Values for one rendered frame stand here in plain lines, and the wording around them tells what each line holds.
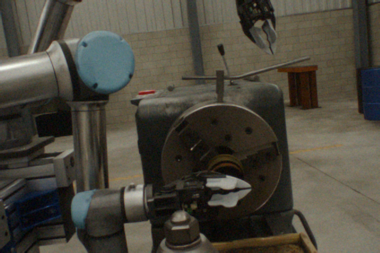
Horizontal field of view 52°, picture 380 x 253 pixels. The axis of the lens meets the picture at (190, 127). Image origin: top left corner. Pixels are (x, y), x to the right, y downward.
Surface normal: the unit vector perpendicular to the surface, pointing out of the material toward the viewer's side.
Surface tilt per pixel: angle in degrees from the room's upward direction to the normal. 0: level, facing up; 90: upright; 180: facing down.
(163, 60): 90
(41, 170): 90
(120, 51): 89
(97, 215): 90
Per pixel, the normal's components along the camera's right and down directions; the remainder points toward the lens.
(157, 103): -0.09, -0.63
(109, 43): 0.57, 0.06
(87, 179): 0.04, 0.11
